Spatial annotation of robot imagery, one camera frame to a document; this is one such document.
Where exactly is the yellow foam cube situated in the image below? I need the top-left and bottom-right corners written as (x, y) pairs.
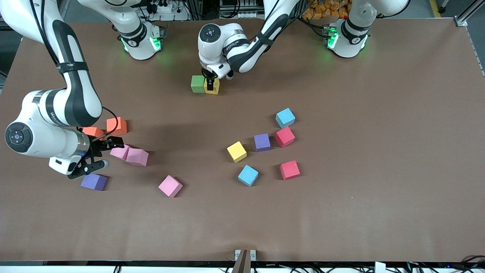
top-left (227, 141), bottom-right (247, 163)
top-left (204, 78), bottom-right (220, 95)

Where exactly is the green foam cube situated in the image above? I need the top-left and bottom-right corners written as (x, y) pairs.
top-left (191, 75), bottom-right (206, 94)

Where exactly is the light blue foam cube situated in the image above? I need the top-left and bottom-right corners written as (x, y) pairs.
top-left (275, 108), bottom-right (296, 129)
top-left (238, 165), bottom-right (259, 187)

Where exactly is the pink foam cube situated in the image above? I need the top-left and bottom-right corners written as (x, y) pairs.
top-left (158, 175), bottom-right (183, 198)
top-left (125, 147), bottom-right (149, 167)
top-left (110, 144), bottom-right (130, 160)

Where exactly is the orange foam cube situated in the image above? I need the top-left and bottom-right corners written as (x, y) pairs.
top-left (82, 127), bottom-right (105, 140)
top-left (106, 116), bottom-right (128, 136)

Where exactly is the purple foam cube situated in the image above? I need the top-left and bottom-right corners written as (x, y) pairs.
top-left (80, 174), bottom-right (108, 191)
top-left (254, 133), bottom-right (271, 152)

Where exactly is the grey control box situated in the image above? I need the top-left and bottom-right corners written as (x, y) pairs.
top-left (219, 0), bottom-right (266, 19)

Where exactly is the white power strip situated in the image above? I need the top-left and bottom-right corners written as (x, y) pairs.
top-left (150, 0), bottom-right (178, 14)

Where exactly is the red foam cube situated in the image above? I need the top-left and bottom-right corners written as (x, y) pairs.
top-left (275, 126), bottom-right (296, 148)
top-left (280, 160), bottom-right (301, 180)

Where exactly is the bag of orange items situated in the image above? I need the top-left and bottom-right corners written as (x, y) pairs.
top-left (302, 0), bottom-right (351, 20)

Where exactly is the brown paper table cover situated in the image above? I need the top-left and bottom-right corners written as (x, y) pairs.
top-left (0, 17), bottom-right (485, 264)

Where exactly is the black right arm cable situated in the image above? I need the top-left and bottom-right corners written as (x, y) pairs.
top-left (95, 106), bottom-right (120, 141)

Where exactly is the grey metal camera bracket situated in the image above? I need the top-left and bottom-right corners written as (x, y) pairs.
top-left (234, 249), bottom-right (257, 273)

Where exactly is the aluminium frame profile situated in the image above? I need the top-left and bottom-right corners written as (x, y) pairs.
top-left (453, 0), bottom-right (485, 76)

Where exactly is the black cable loop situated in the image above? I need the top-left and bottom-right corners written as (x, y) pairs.
top-left (460, 255), bottom-right (485, 268)

